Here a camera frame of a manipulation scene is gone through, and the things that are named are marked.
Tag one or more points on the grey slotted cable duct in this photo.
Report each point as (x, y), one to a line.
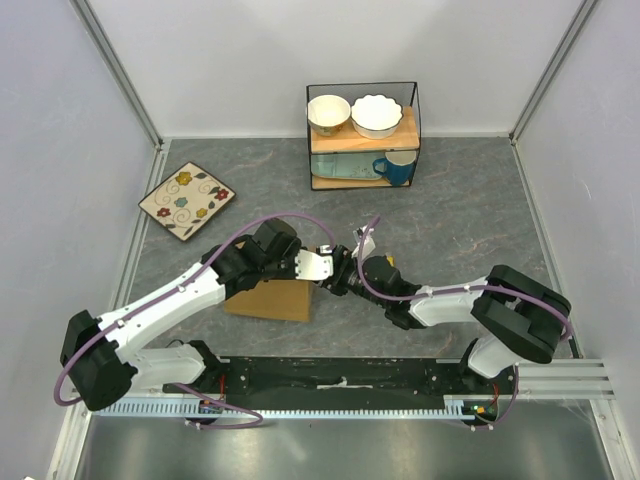
(190, 407)

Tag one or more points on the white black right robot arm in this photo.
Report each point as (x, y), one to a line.
(524, 320)

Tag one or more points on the pale green rectangular plate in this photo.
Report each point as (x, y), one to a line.
(345, 166)

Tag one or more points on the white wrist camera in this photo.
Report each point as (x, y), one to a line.
(312, 266)
(365, 244)

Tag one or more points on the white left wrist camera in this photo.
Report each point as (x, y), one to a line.
(312, 266)

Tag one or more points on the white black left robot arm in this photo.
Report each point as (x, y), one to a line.
(98, 353)

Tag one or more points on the floral square coaster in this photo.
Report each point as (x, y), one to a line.
(187, 200)

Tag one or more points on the brown cardboard express box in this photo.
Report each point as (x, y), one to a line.
(272, 302)

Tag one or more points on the white scalloped bowl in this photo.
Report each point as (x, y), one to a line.
(376, 117)

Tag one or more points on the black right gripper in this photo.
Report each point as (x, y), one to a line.
(341, 262)

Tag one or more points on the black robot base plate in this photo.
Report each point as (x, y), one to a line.
(346, 383)

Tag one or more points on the blue mug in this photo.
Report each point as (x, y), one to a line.
(395, 166)

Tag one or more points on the black wire wooden shelf rack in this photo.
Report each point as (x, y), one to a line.
(406, 137)

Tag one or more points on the cream ceramic bowl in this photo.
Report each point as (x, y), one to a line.
(327, 114)

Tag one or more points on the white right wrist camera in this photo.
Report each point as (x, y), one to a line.
(365, 244)

